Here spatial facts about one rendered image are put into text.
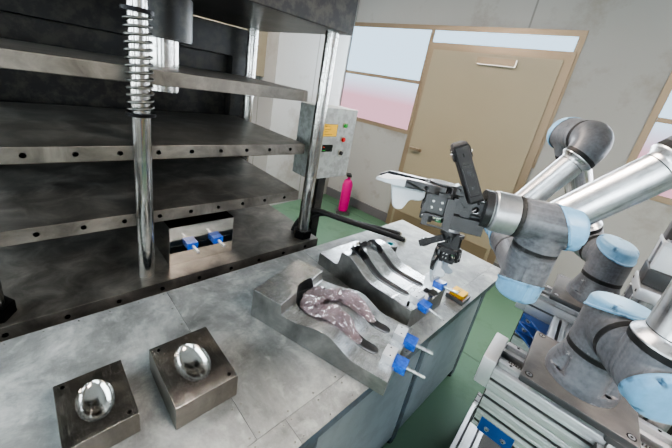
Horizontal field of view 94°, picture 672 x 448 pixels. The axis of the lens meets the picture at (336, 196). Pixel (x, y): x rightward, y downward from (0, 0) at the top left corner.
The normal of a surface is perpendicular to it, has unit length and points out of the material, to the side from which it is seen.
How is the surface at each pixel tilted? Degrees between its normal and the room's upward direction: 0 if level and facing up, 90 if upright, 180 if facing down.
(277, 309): 90
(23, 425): 0
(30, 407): 0
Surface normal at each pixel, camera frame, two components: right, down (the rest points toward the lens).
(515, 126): -0.65, 0.15
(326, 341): -0.48, 0.22
